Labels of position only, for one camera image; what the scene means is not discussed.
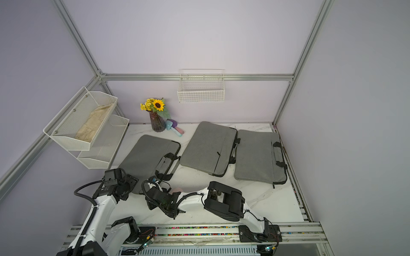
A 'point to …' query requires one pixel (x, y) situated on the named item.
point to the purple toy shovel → (174, 125)
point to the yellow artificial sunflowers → (156, 105)
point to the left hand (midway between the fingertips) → (133, 185)
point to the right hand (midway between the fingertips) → (152, 195)
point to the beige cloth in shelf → (88, 131)
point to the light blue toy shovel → (168, 125)
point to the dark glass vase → (158, 122)
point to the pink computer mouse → (177, 190)
